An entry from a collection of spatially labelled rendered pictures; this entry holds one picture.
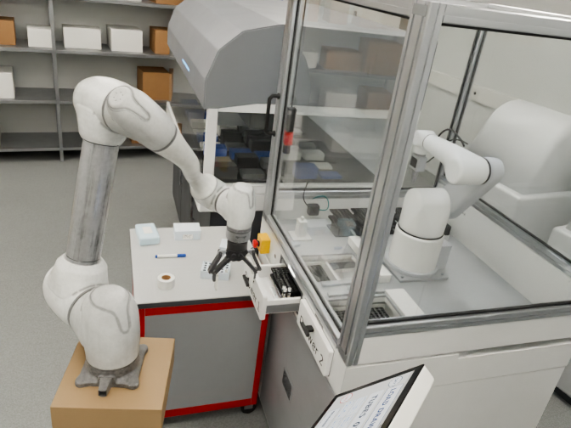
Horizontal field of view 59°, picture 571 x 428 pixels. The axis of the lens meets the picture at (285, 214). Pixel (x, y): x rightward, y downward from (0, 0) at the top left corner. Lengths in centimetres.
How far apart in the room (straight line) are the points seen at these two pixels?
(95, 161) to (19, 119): 445
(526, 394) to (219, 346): 126
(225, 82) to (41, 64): 353
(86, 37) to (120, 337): 416
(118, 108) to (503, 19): 94
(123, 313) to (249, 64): 142
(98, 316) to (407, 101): 99
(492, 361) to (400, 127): 101
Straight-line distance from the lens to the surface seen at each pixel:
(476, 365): 194
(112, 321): 150
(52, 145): 556
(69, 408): 161
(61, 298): 166
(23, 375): 300
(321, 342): 174
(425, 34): 123
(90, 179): 154
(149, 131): 137
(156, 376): 166
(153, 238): 246
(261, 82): 253
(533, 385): 222
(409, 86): 125
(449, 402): 201
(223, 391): 252
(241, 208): 173
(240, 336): 231
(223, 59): 247
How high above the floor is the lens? 202
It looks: 26 degrees down
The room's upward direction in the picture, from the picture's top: 8 degrees clockwise
